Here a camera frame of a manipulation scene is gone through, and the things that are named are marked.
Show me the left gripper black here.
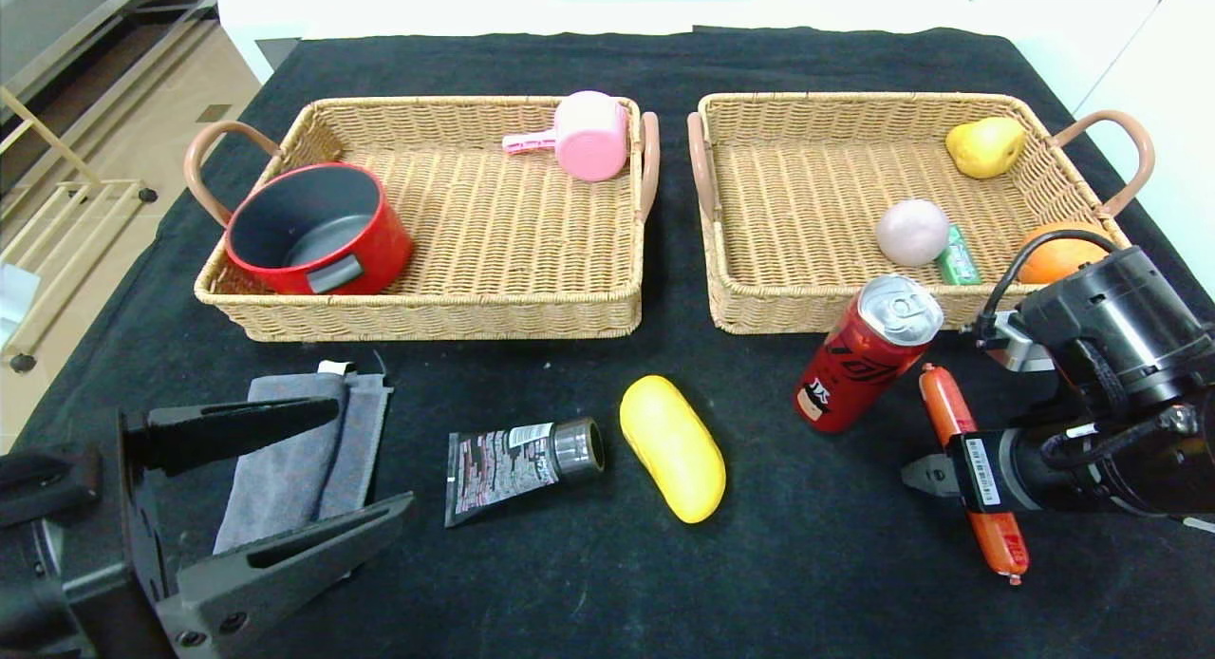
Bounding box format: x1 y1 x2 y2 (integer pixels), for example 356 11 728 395
0 396 415 659

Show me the wicker basket holding kitchenware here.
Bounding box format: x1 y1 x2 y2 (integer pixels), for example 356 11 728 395
183 95 661 343

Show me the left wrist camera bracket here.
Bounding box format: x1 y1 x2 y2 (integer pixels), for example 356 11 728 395
0 445 103 529

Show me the wooden rack on wheels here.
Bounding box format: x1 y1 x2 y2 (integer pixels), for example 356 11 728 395
0 85 158 370

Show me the black tube grey cap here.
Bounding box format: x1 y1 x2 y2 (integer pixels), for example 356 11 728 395
444 417 607 529

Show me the yellow pear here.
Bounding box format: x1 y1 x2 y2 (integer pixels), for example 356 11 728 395
945 117 1027 179

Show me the pale pink peach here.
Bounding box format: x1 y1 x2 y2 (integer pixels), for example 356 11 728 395
874 198 951 268

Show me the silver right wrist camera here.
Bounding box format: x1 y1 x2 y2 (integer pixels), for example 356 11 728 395
978 310 1055 373

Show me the black tablecloth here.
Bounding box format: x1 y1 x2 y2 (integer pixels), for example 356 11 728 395
0 28 1215 659

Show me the red soda can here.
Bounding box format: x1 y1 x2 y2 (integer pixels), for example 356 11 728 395
794 275 944 435

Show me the grey metal shelf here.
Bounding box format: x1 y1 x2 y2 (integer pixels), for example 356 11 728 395
0 0 224 199

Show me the orange sausage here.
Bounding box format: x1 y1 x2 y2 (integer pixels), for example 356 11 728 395
919 365 1030 586

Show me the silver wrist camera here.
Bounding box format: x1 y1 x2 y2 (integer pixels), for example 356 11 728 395
0 265 44 356
978 310 1055 373

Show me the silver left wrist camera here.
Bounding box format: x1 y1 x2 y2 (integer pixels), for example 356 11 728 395
0 265 44 356

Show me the black right camera cable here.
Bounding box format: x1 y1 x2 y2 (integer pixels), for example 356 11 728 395
973 230 1119 342

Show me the pink plastic measuring cup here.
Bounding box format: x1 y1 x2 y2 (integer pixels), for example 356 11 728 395
501 91 631 183

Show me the yellow oblong food item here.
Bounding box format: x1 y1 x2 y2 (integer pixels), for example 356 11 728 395
619 375 728 525

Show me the wicker basket holding food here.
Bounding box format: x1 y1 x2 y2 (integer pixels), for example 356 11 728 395
687 92 1156 335

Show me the red pot grey inside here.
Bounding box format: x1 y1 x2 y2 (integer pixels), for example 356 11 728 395
224 162 413 296

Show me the green gum pack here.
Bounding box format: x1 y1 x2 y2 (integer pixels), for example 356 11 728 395
935 224 982 287

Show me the grey folded towel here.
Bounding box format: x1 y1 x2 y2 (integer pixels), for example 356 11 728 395
213 361 395 555

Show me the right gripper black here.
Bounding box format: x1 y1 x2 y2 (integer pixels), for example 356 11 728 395
900 427 1091 514

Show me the orange fruit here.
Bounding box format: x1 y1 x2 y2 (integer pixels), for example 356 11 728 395
1016 220 1112 285

